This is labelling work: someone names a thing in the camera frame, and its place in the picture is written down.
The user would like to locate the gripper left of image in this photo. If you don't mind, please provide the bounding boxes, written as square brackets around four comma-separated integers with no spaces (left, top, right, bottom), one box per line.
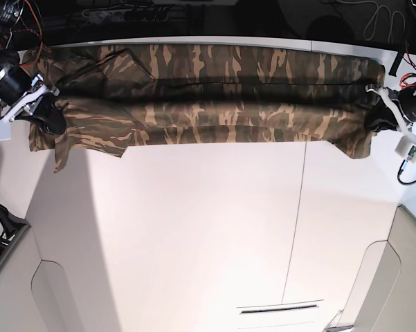
[0,62,66,135]

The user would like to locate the gripper right of image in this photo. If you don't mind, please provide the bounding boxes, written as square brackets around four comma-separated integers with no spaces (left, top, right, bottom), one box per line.
[365,83,416,142]

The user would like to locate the camouflage T-shirt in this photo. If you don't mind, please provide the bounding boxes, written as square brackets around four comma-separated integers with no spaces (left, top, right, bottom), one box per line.
[23,44,385,171]

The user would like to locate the black power strip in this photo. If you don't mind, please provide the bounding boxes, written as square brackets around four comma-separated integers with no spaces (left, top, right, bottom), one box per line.
[82,8,169,24]

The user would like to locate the braided black camera cable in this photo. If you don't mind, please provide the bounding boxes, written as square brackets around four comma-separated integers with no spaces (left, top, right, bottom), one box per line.
[397,157,416,186]

